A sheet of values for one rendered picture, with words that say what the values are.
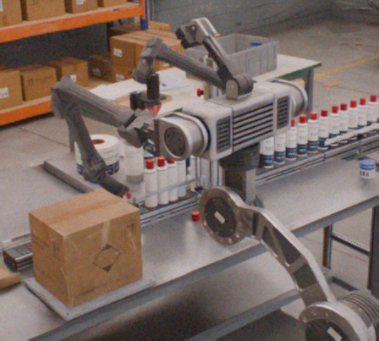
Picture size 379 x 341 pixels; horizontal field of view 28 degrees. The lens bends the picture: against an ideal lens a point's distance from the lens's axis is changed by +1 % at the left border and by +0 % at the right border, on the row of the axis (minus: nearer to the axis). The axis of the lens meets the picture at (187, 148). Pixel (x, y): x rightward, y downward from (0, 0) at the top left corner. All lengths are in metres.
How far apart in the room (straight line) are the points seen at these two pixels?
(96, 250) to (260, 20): 8.15
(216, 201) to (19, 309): 0.76
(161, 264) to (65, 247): 0.49
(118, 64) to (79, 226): 5.07
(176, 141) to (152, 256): 0.77
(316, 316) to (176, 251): 0.78
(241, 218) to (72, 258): 0.56
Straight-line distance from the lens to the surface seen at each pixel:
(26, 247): 2.93
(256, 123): 2.40
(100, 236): 2.52
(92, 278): 2.58
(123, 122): 2.40
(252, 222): 2.40
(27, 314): 2.62
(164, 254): 2.90
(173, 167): 3.14
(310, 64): 5.73
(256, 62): 5.34
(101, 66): 7.70
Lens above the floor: 2.22
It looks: 21 degrees down
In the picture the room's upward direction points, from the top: 1 degrees counter-clockwise
